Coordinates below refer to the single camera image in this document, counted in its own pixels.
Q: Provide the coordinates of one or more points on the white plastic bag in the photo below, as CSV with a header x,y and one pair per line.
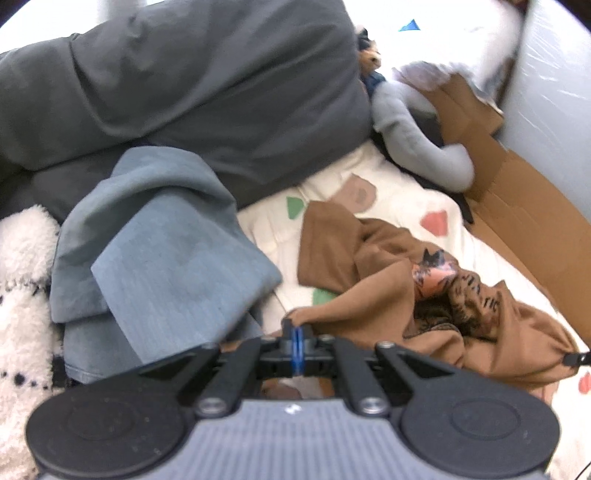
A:
x,y
461,37

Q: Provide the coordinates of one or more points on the cream bear print bedsheet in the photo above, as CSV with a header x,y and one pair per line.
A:
x,y
401,203

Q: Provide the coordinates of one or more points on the blue-grey cloth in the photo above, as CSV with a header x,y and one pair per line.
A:
x,y
161,258

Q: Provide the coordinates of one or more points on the brown plush toy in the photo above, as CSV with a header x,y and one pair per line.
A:
x,y
369,55

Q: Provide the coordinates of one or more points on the brown printed t-shirt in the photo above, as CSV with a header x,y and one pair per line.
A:
x,y
369,277

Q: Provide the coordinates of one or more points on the brown cardboard sheet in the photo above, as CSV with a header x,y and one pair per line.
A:
x,y
517,203

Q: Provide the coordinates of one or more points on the grey wrapped appliance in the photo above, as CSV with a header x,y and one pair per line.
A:
x,y
549,92

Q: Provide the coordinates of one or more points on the dark grey garment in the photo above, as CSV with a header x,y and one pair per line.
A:
x,y
207,83

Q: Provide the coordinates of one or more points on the dark cloth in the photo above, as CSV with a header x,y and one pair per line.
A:
x,y
425,124

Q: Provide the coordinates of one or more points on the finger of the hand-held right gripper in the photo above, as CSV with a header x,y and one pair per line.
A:
x,y
579,359

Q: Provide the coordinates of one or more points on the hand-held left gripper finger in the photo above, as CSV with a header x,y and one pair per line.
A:
x,y
293,350
303,350

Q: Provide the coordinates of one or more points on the white fluffy dotted blanket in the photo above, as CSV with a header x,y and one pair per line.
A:
x,y
23,286

